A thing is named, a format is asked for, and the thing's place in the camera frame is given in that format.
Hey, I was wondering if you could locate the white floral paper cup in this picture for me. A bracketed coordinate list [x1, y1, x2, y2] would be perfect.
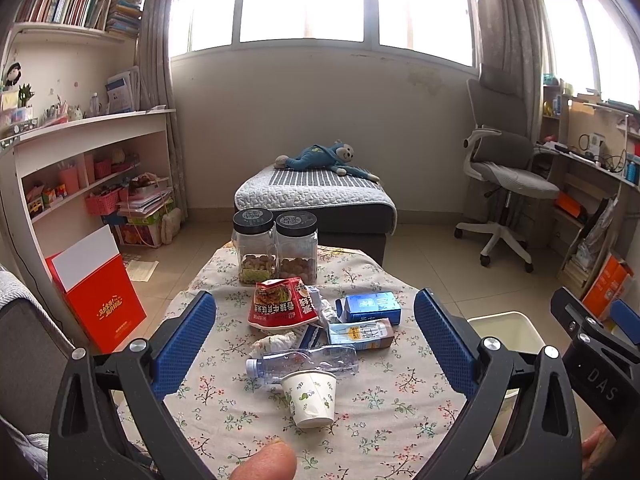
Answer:
[281, 370, 337, 430]

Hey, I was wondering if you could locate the dark ottoman with quilt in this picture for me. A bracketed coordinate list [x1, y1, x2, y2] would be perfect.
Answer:
[234, 166, 397, 263]

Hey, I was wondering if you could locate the blue monkey plush toy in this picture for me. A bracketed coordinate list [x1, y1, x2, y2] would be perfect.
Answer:
[273, 142, 380, 183]

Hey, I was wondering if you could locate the pink storage basket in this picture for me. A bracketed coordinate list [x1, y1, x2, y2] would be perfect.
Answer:
[85, 188, 119, 217]

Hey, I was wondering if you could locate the right nut jar black lid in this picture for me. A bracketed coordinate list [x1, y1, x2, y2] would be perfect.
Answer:
[276, 210, 318, 285]

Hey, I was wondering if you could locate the person left hand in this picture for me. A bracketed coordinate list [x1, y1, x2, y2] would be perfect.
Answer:
[229, 440, 297, 480]

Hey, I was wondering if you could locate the white trash bin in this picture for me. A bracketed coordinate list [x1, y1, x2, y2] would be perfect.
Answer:
[468, 311, 546, 448]

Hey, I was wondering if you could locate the person right hand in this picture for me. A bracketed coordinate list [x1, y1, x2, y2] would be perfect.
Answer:
[582, 424, 616, 478]

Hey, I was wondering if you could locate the white tissue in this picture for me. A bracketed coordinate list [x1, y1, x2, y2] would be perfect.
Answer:
[248, 330, 297, 359]

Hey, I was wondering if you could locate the red white gift box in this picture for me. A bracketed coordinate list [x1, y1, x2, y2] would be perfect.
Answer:
[46, 226, 146, 353]

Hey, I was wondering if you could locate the left nut jar black lid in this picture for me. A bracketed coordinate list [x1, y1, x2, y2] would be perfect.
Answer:
[232, 208, 278, 285]

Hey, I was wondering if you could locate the floral tablecloth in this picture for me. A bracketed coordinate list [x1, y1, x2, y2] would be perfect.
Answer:
[135, 244, 465, 479]

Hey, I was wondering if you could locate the white bookshelf unit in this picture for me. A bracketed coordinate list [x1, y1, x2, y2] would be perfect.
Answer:
[1, 0, 169, 346]

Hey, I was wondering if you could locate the orange cardboard box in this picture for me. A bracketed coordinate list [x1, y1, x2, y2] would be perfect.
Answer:
[582, 252, 634, 320]

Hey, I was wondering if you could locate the left grey curtain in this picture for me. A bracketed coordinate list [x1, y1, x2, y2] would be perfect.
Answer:
[137, 0, 188, 221]

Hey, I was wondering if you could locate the light blue milk carton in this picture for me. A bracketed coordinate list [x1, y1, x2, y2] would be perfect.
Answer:
[326, 318, 395, 351]

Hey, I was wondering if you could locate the blue small carton box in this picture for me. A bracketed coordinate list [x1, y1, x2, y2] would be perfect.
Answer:
[335, 292, 402, 326]

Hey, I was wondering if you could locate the right grey curtain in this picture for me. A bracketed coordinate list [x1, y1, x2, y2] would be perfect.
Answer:
[477, 0, 544, 139]

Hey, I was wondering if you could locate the grey white office chair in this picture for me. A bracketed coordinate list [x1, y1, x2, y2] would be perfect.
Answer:
[454, 75, 559, 273]

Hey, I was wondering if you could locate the grey curtain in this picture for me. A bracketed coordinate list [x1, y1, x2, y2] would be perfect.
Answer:
[477, 0, 544, 139]
[137, 0, 188, 221]

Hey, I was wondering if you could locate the wooden computer desk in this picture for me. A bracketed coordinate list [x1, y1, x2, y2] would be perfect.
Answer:
[518, 86, 639, 297]

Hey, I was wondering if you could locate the crushed clear plastic bottle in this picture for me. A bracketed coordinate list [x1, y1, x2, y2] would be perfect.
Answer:
[245, 344, 359, 385]

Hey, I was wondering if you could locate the nut jar black lid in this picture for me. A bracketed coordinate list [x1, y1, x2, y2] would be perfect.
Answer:
[232, 208, 278, 285]
[276, 210, 318, 285]

